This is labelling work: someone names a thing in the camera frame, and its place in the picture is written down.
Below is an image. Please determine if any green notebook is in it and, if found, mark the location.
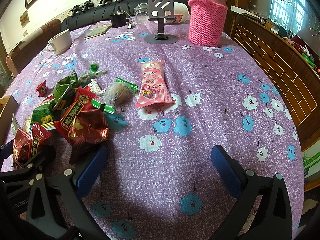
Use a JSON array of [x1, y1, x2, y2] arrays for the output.
[[84, 24, 112, 40]]

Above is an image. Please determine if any clear glass jar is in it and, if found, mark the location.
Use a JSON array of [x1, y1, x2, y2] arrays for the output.
[[133, 3, 149, 24]]

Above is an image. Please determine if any brown armchair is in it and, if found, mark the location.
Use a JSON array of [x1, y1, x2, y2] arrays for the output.
[[6, 19, 61, 77]]

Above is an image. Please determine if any purple floral tablecloth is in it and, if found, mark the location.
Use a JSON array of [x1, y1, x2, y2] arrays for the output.
[[7, 22, 304, 239]]

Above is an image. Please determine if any small red candy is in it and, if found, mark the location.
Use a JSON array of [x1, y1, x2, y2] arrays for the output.
[[36, 80, 48, 97]]

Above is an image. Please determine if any shiny dark red snack bag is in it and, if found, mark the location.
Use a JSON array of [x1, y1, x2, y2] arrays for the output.
[[67, 108, 109, 149]]

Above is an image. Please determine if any small black pouch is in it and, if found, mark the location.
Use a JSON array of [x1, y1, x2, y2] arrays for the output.
[[110, 6, 129, 28]]

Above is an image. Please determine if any cardboard tray box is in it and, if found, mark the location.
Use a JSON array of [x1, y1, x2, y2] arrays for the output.
[[0, 95, 18, 146]]

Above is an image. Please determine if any pink My Melody snack packet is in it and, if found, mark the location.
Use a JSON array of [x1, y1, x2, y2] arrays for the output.
[[136, 60, 173, 108]]

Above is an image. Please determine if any clear green-ended pastry packet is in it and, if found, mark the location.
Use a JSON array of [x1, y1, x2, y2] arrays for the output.
[[91, 77, 139, 114]]

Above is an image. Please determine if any wooden brick-pattern cabinet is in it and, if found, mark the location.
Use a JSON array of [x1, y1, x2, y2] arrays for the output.
[[231, 14, 319, 151]]

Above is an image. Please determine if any red black-label snack packet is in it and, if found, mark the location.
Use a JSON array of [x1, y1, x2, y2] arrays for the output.
[[54, 87, 96, 140]]

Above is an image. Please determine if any pink knitted thermos bottle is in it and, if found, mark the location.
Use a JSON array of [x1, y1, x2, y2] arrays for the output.
[[188, 0, 228, 47]]

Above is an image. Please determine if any grey phone stand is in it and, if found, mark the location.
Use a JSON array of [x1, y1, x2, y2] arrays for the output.
[[144, 0, 178, 44]]

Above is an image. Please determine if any black leather sofa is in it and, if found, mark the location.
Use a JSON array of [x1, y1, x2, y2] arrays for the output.
[[61, 0, 198, 33]]

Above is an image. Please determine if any white ceramic mug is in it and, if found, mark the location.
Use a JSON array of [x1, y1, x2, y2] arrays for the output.
[[46, 29, 73, 55]]

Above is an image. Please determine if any white round container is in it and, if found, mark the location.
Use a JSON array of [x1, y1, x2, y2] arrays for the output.
[[164, 2, 189, 25]]

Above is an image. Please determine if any green yellow-label snack packet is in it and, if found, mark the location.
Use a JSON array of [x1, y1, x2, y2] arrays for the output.
[[30, 103, 56, 131]]

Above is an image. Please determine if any green twisted candy wrapper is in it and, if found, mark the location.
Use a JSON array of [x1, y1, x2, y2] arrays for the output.
[[79, 61, 106, 86]]

